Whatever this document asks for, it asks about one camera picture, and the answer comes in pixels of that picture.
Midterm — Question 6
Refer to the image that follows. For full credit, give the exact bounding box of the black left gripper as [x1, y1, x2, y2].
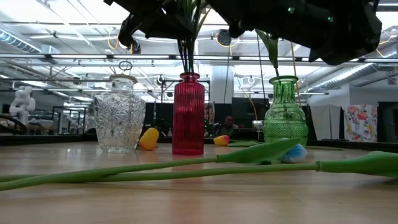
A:
[104, 0, 192, 40]

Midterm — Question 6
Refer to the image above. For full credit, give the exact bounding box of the red ribbed glass vase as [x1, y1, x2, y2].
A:
[172, 72, 206, 156]

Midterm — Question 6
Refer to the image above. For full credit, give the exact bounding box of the yellow artificial tulip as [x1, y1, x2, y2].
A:
[139, 127, 160, 152]
[254, 29, 280, 78]

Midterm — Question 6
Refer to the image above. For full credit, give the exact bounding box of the white artificial flower bunch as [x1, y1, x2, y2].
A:
[183, 39, 195, 74]
[177, 39, 187, 74]
[177, 0, 212, 75]

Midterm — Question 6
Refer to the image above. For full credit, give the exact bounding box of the green glass vase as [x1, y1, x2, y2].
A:
[262, 75, 310, 147]

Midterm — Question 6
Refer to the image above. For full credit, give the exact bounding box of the floral patterned cloth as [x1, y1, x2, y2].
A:
[341, 105, 379, 143]

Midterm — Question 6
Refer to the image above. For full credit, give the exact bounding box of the person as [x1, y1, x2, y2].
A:
[214, 115, 239, 138]

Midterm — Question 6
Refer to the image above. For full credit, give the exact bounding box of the white hanging cloth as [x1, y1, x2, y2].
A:
[309, 104, 343, 141]

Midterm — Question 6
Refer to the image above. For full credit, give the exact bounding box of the blue white artificial tulip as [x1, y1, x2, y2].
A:
[0, 150, 398, 185]
[0, 137, 309, 192]

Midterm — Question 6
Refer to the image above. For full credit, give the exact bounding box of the clear cut-glass vase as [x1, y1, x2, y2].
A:
[93, 73, 147, 154]

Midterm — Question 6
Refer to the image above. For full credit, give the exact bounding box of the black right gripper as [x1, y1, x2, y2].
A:
[206, 0, 382, 65]

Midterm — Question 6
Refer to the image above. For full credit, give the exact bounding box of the hanging metal ring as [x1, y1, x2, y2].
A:
[118, 60, 134, 72]

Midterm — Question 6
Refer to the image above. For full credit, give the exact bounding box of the orange artificial tulip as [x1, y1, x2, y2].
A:
[213, 134, 265, 148]

